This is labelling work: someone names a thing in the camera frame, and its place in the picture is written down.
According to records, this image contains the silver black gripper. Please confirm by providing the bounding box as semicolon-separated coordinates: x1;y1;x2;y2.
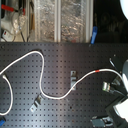
109;56;128;95

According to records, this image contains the white cable with red band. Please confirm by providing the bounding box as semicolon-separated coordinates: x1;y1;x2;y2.
0;50;123;116

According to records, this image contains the metal connector plug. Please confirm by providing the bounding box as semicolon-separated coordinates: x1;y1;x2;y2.
102;82;111;92

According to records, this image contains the black perforated pegboard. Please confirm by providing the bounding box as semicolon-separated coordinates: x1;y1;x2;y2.
0;43;128;128

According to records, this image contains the right clear plastic bin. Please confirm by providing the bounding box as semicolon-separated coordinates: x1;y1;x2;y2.
60;0;90;43

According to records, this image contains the clear plastic bin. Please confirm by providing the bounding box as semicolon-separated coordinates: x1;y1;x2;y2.
60;0;90;43
34;0;55;42

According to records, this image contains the left clear plastic bin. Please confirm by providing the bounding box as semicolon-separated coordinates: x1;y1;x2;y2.
34;0;55;42

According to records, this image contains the upper metal cable clip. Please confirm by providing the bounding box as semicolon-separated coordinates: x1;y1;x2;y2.
70;71;77;91

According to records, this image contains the metal cable clip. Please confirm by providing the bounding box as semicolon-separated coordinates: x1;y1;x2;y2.
30;95;43;113
70;71;77;91

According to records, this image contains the metal bracket bottom right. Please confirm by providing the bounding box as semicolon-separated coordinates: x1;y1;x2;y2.
91;116;113;127

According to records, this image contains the blue clamp handle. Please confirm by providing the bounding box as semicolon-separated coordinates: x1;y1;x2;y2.
91;26;98;44

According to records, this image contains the lower metal cable clip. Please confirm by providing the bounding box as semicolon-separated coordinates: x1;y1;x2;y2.
30;95;43;113

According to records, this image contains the cluttered wires tray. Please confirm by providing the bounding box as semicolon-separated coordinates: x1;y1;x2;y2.
0;0;34;42

